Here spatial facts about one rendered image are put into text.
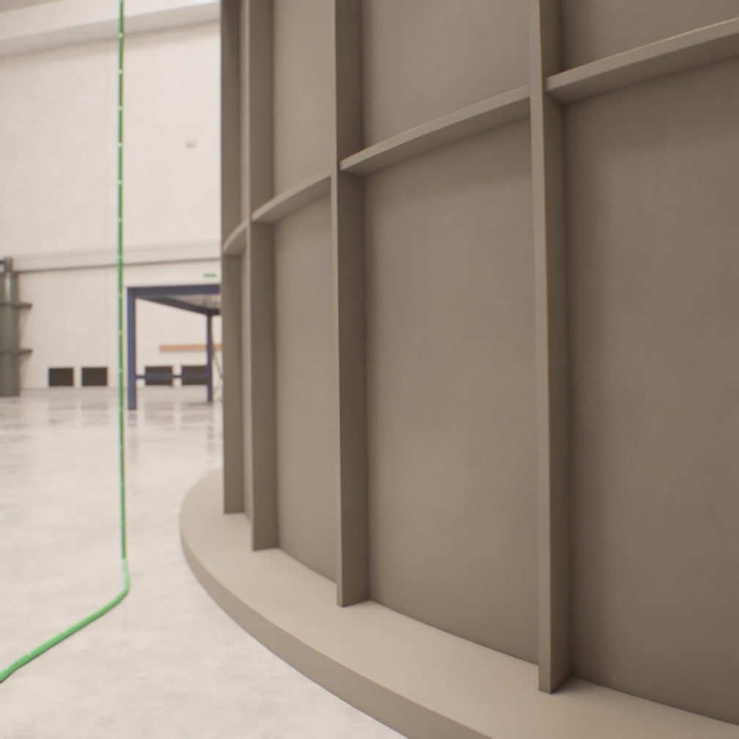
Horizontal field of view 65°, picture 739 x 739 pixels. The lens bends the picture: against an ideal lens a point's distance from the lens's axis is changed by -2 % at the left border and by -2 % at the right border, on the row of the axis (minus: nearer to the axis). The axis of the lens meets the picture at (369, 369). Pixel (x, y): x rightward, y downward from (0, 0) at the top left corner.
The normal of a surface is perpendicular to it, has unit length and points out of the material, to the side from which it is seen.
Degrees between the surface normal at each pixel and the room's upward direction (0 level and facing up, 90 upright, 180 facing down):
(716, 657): 90
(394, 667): 0
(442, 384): 90
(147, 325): 90
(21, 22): 90
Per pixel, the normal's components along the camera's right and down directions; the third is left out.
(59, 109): -0.21, 0.00
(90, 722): -0.01, -1.00
